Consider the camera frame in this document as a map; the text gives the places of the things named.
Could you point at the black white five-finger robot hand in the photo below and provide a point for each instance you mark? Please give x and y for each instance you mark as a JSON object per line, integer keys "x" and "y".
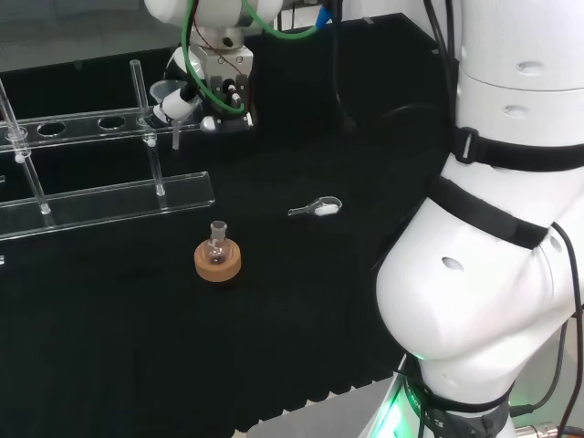
{"x": 228, "y": 98}

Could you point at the clear plastic funnel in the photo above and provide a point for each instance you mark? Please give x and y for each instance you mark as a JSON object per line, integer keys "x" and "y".
{"x": 176, "y": 137}

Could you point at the glass weighing funnel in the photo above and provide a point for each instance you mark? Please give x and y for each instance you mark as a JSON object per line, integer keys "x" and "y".
{"x": 325, "y": 209}

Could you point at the clear acrylic funnel stand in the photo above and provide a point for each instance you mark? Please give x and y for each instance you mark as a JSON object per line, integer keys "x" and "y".
{"x": 114, "y": 201}

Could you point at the black bench cloth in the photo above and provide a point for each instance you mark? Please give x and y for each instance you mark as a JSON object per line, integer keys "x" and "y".
{"x": 296, "y": 159}

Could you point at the small round-bottom glass flask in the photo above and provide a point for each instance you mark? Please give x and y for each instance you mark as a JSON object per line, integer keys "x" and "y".
{"x": 215, "y": 252}

